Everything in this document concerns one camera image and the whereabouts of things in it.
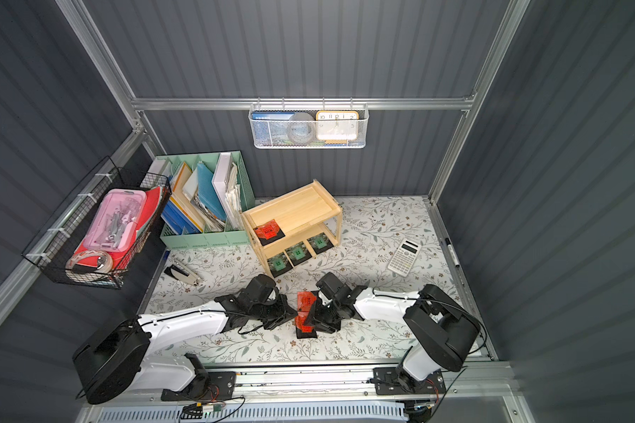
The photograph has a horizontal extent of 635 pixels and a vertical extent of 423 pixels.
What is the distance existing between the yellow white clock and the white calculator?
0.47 m

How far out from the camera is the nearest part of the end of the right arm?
653 millimetres

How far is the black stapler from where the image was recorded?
95 centimetres

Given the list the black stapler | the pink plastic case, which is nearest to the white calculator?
the black stapler

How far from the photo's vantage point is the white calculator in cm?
98
